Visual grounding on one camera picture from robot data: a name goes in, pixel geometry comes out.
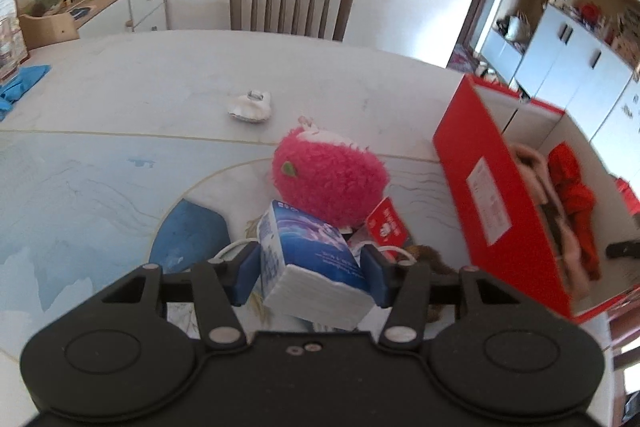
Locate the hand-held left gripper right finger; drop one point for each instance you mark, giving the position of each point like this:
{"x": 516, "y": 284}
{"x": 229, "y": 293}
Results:
{"x": 375, "y": 274}

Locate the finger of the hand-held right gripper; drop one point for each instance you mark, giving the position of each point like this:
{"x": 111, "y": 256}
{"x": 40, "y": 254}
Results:
{"x": 622, "y": 249}

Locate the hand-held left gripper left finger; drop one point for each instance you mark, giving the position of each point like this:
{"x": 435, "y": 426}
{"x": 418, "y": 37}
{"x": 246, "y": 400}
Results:
{"x": 245, "y": 277}

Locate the small red packet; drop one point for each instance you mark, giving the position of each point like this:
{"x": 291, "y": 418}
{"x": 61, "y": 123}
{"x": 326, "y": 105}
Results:
{"x": 387, "y": 224}

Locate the brown hair scrunchie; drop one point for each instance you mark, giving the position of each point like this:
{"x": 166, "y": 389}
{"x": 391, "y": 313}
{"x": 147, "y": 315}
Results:
{"x": 430, "y": 257}

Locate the blue white tissue pack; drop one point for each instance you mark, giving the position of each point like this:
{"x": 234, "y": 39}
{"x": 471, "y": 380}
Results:
{"x": 310, "y": 257}

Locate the red garment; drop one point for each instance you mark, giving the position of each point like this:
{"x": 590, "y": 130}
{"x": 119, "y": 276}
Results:
{"x": 567, "y": 182}

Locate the pink plush toy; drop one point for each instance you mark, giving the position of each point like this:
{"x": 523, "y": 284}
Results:
{"x": 325, "y": 172}

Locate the red shoe box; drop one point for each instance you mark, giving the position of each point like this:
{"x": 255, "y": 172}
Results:
{"x": 480, "y": 187}

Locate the white shell-shaped trinket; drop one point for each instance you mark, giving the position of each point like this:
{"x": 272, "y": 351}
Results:
{"x": 247, "y": 107}

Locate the white hallway cabinet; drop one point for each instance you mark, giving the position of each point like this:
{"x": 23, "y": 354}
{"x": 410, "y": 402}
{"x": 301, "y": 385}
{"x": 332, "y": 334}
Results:
{"x": 575, "y": 67}

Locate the row of shoes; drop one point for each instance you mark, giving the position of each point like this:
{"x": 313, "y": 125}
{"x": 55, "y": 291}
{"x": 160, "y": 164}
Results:
{"x": 485, "y": 71}

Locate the red patterned rug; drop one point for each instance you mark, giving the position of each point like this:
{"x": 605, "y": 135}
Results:
{"x": 459, "y": 61}

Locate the red ornament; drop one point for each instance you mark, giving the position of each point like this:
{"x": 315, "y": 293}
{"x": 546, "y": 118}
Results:
{"x": 590, "y": 12}

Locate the white tote bag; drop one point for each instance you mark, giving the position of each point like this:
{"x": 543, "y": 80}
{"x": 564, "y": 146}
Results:
{"x": 514, "y": 28}

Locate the blue gloves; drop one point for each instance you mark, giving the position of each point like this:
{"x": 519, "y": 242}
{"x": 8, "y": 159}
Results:
{"x": 22, "y": 84}

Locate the wooden tray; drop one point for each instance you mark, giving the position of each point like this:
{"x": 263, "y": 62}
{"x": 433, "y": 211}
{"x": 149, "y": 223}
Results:
{"x": 50, "y": 29}

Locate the red display stand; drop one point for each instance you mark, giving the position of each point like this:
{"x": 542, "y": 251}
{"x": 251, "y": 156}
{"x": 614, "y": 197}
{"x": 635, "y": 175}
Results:
{"x": 10, "y": 32}

